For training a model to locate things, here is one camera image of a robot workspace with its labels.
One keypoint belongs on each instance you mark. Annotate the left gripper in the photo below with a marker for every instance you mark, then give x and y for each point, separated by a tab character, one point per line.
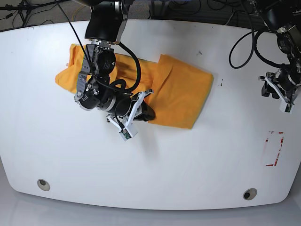
283	84

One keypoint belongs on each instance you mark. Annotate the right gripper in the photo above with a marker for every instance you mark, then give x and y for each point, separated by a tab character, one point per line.
124	105

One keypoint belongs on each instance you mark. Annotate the yellow T-shirt with script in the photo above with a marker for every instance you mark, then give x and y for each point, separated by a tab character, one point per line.
180	89

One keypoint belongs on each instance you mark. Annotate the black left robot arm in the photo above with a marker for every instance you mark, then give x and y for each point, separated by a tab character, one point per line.
283	18

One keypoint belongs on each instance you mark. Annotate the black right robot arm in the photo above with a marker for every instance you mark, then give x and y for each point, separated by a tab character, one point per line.
94	90

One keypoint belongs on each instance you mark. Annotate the red tape rectangle marking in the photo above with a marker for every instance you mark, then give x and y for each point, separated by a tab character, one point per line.
272	148

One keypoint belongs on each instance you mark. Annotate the left table grommet hole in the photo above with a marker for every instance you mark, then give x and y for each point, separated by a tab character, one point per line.
43	185

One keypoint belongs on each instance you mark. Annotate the black tripod stand legs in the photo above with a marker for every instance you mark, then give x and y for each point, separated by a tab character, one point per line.
23	10

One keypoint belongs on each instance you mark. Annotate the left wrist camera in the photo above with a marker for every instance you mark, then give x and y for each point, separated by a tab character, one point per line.
286	108

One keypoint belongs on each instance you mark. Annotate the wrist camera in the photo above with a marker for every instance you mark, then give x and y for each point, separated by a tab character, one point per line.
128	132
286	108

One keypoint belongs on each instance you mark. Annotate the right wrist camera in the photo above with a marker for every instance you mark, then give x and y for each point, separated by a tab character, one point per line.
128	132

